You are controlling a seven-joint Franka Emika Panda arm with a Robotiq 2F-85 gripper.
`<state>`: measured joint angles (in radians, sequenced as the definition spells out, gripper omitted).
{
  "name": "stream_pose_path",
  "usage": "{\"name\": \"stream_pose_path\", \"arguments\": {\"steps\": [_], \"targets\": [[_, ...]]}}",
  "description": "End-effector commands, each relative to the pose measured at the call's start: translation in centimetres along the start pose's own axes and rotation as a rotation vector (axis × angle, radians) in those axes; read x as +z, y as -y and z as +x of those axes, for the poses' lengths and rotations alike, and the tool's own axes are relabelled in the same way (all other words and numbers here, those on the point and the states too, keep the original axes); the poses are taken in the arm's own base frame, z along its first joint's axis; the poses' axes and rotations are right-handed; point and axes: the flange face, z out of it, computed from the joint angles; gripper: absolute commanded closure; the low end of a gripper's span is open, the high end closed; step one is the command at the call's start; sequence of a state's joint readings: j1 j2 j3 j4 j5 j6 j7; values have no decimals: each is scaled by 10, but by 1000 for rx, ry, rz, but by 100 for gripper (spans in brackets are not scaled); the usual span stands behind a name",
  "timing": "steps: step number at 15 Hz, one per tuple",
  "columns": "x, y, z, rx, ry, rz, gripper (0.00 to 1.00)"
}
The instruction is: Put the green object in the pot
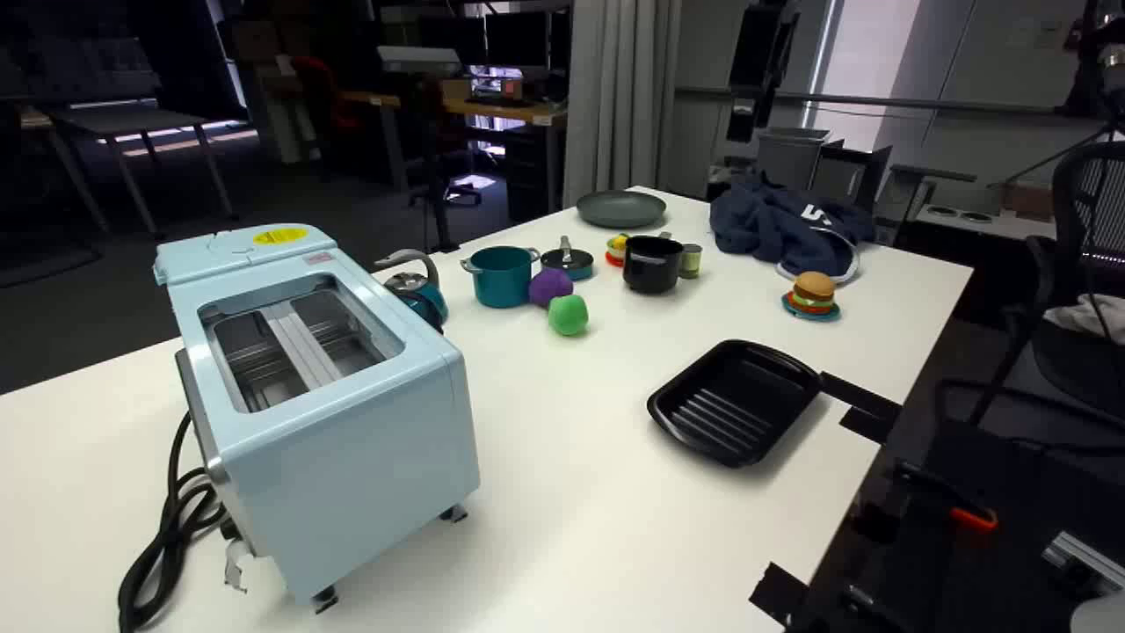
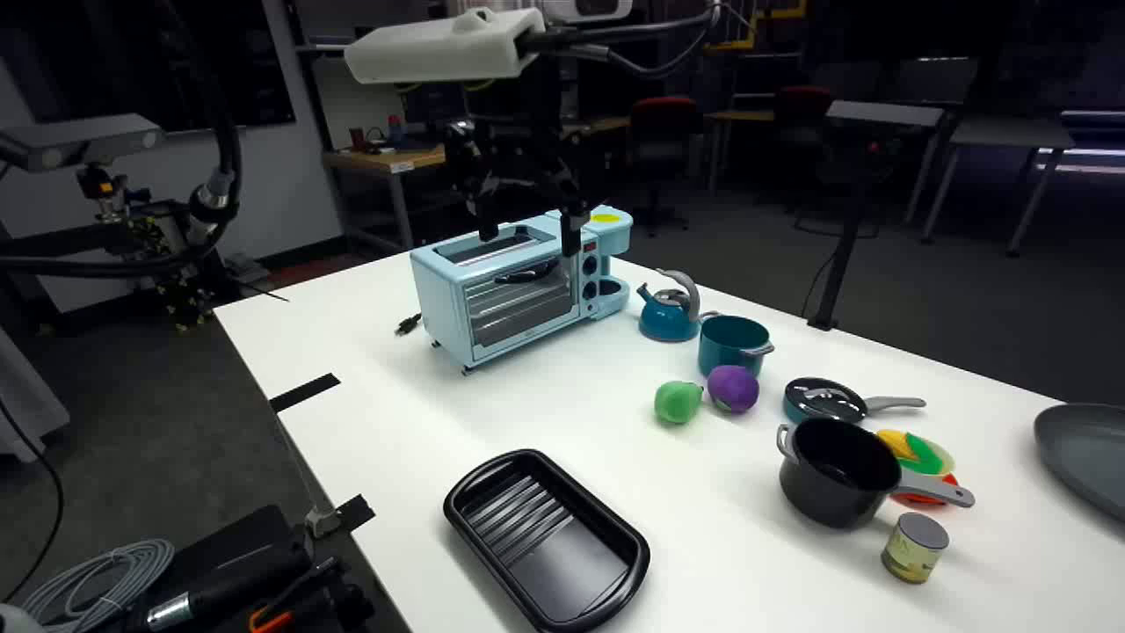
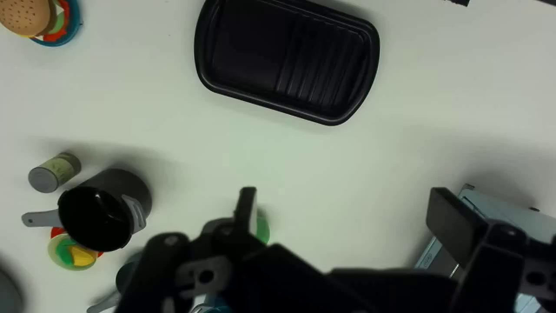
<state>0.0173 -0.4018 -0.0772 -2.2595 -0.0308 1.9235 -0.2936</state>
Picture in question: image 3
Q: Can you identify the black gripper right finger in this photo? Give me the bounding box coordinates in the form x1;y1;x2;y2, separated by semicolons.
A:
426;186;495;270

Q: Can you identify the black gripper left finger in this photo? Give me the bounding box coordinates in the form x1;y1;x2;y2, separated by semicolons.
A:
233;184;259;235

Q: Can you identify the green toy object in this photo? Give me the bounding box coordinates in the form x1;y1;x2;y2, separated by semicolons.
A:
252;207;273;245

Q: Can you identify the black cooking pot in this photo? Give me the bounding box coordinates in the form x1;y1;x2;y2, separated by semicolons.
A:
57;167;155;254

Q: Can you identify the light blue toy oven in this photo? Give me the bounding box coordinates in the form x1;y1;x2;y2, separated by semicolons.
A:
414;183;556;313

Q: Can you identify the black plastic tray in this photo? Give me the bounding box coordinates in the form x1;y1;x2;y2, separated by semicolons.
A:
193;0;382;127

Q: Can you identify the yellow green red toy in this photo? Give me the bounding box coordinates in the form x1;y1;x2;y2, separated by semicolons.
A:
47;226;106;271

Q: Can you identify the small olive tin can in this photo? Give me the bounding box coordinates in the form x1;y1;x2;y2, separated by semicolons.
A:
26;151;83;195

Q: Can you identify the grey plastic utensil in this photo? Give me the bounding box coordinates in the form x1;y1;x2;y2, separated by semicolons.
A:
21;209;63;230

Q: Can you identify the toy burger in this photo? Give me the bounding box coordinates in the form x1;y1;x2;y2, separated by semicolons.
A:
0;0;83;47

